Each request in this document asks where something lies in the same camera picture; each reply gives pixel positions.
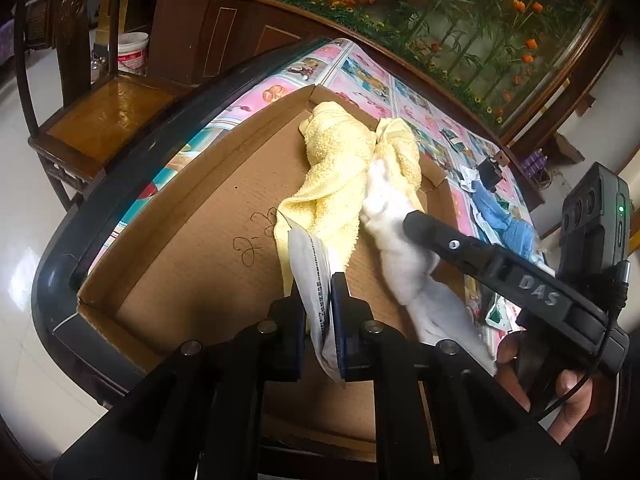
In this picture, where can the pink printed tablecloth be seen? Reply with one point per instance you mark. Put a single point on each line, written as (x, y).
(360, 80)

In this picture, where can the purple items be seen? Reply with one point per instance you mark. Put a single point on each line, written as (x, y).
(532, 162)

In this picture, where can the black roll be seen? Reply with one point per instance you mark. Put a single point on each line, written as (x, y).
(487, 176)

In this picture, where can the wooden cabinet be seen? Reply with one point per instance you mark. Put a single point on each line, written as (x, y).
(200, 35)

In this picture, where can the framed flower mural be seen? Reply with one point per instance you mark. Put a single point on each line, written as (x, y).
(475, 10)

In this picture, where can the cardboard box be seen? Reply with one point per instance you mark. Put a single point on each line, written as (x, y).
(200, 240)

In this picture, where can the green printed packet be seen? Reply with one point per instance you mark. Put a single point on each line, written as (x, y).
(497, 317)

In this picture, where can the yellow towel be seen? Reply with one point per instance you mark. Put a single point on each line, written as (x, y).
(335, 160)

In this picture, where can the person's right hand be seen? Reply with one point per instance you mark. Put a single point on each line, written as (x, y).
(570, 405)

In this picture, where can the dark round table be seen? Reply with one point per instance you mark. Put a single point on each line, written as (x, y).
(150, 145)

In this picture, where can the wooden chair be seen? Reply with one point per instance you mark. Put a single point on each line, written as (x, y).
(110, 115)

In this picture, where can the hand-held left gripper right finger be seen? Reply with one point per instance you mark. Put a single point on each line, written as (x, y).
(339, 325)

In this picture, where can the white plastic bucket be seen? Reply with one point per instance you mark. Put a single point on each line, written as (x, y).
(132, 52)

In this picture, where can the blue cloth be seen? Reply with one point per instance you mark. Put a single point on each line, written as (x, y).
(505, 220)

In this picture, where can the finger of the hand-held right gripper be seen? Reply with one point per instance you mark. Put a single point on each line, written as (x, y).
(450, 245)

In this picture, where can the white towel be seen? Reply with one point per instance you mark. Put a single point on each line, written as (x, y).
(425, 285)

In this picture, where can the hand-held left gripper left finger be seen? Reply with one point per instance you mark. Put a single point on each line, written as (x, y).
(300, 332)

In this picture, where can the brown tape roll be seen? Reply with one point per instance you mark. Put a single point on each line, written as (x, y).
(500, 158)

